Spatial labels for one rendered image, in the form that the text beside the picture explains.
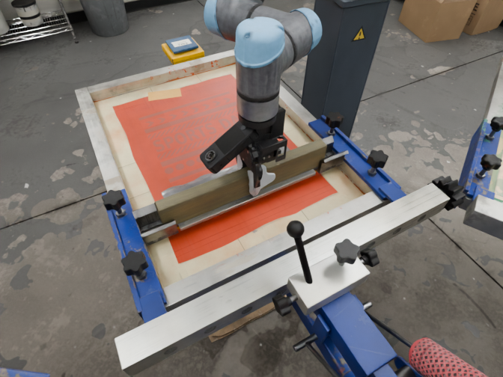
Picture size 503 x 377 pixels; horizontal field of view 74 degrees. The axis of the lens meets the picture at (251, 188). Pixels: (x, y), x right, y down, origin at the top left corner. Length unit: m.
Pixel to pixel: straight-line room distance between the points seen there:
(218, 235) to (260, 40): 0.42
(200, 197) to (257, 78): 0.27
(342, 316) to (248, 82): 0.40
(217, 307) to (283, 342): 1.08
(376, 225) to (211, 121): 0.57
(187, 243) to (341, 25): 0.80
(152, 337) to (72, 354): 1.24
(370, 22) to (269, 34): 0.73
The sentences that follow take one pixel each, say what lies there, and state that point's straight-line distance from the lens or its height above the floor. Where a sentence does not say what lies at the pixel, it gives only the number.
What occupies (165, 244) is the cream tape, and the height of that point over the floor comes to 0.96.
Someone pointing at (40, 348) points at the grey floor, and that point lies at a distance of 1.88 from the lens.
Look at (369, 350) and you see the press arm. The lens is 0.58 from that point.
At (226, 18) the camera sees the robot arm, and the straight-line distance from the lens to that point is 0.68.
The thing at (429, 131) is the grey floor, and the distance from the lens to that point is 2.78.
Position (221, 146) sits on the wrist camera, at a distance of 0.63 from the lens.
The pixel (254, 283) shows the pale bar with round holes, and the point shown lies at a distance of 0.59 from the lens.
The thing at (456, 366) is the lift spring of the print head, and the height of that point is 1.10.
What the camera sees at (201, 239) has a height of 0.96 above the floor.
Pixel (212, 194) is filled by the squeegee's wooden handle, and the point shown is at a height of 1.05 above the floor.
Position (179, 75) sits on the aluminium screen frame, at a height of 0.97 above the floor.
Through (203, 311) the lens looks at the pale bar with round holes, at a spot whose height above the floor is 1.04.
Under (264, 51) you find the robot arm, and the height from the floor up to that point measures 1.34.
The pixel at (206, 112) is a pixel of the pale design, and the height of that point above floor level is 0.96.
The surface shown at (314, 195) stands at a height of 0.96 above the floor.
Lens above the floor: 1.58
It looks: 50 degrees down
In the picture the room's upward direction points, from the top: straight up
